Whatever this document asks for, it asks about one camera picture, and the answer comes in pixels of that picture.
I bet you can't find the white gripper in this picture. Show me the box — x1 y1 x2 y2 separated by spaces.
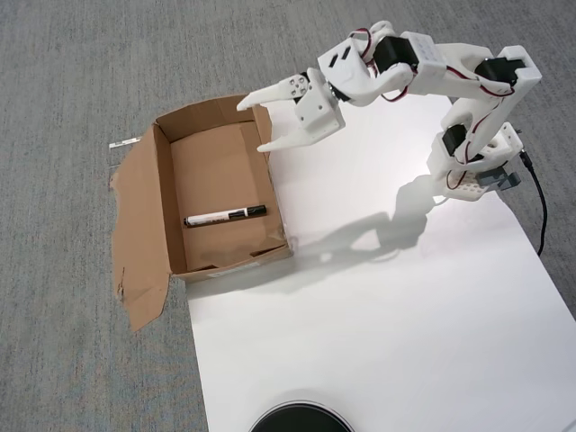
236 68 346 155

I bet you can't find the white marker pen black cap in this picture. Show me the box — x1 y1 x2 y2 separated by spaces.
182 204 267 229

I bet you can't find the open brown cardboard box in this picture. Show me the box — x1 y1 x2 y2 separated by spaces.
109 92 294 333

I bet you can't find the grey table clamp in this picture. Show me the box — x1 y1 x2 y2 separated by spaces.
476 168 522 194

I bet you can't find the black round disc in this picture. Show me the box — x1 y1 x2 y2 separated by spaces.
247 400 356 432

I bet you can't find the black power cable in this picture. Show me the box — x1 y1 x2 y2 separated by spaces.
519 150 548 257

